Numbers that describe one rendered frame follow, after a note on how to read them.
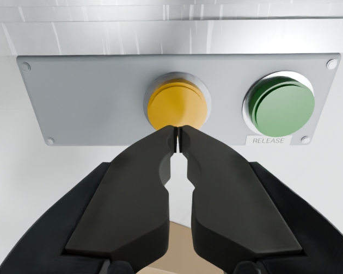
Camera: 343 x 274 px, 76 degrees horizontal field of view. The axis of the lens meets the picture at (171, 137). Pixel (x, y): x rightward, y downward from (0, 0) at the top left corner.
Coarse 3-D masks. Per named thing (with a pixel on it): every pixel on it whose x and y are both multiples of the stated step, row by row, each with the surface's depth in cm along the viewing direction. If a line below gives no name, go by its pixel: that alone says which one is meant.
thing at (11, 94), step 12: (0, 60) 24; (12, 60) 24; (0, 72) 24; (12, 72) 24; (336, 72) 24; (0, 84) 25; (12, 84) 25; (336, 84) 25; (0, 96) 26; (12, 96) 26; (24, 96) 26; (336, 96) 25; (0, 108) 27; (12, 108) 27; (24, 108) 27
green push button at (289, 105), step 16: (272, 80) 14; (288, 80) 14; (256, 96) 14; (272, 96) 14; (288, 96) 14; (304, 96) 14; (256, 112) 14; (272, 112) 14; (288, 112) 14; (304, 112) 14; (256, 128) 15; (272, 128) 15; (288, 128) 15
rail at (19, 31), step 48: (0, 0) 12; (48, 0) 12; (96, 0) 12; (144, 0) 12; (192, 0) 12; (240, 0) 12; (288, 0) 12; (336, 0) 12; (0, 48) 14; (48, 48) 14; (96, 48) 14; (144, 48) 14; (192, 48) 14; (240, 48) 14; (288, 48) 14; (336, 48) 14
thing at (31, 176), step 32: (0, 128) 28; (32, 128) 28; (320, 128) 28; (0, 160) 31; (32, 160) 31; (64, 160) 31; (96, 160) 31; (256, 160) 30; (288, 160) 30; (320, 160) 30; (0, 192) 34; (32, 192) 34; (64, 192) 34; (320, 192) 33; (0, 224) 38; (32, 224) 37; (0, 256) 42
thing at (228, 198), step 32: (192, 128) 12; (192, 160) 10; (224, 160) 9; (192, 192) 8; (224, 192) 8; (256, 192) 7; (192, 224) 8; (224, 224) 6; (256, 224) 6; (224, 256) 6; (256, 256) 6
